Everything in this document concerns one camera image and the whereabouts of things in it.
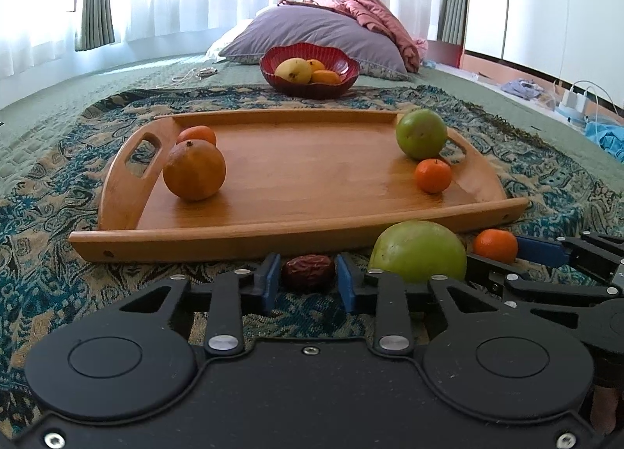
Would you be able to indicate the blue paisley blanket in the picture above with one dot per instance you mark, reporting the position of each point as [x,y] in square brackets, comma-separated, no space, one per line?
[48,234]

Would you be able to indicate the large orange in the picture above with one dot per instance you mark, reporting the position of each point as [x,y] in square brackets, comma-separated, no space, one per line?
[195,171]

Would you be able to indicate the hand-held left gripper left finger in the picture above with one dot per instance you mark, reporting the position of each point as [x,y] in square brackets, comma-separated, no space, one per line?
[269,283]

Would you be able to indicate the green apple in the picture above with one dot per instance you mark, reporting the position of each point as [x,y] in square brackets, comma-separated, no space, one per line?
[420,135]
[414,249]

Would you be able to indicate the lilac cloth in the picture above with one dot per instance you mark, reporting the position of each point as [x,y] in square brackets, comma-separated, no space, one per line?
[520,88]

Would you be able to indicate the orange mandarin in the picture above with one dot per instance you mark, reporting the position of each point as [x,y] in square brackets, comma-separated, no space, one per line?
[433,176]
[495,247]
[200,134]
[316,64]
[325,77]

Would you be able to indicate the grey pillow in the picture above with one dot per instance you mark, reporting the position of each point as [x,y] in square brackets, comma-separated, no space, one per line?
[312,25]

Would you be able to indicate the white wardrobe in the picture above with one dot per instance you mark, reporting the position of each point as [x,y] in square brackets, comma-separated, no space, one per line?
[546,1]

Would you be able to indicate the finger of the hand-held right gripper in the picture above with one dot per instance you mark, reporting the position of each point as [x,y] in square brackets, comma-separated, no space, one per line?
[538,250]
[536,289]

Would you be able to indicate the blue cloth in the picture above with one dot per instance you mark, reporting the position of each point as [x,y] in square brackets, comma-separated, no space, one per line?
[607,137]

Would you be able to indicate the pink cloth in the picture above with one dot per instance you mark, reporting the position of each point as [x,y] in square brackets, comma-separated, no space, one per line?
[421,49]

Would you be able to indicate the person's right hand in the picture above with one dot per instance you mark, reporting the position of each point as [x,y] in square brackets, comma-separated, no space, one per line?
[604,410]

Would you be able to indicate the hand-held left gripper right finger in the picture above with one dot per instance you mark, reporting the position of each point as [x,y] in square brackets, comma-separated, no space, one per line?
[345,283]

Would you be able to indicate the red ribbed bowl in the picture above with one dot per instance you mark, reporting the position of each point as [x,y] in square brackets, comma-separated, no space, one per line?
[312,90]

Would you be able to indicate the floral patterned pillow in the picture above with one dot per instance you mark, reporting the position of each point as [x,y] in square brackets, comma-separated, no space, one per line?
[385,70]

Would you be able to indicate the dried red date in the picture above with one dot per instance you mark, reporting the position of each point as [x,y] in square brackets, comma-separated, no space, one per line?
[307,273]

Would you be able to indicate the pink quilt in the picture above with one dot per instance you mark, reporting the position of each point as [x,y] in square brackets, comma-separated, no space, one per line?
[375,5]

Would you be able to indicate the white and blue device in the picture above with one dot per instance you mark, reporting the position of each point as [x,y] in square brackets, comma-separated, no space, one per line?
[573,105]

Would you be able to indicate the green quilted bedspread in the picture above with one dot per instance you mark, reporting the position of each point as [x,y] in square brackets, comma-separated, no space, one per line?
[73,98]

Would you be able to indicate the white pillow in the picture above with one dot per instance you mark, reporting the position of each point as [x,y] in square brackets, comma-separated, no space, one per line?
[229,42]

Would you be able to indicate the yellow pear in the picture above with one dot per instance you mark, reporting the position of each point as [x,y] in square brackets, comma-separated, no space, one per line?
[292,70]

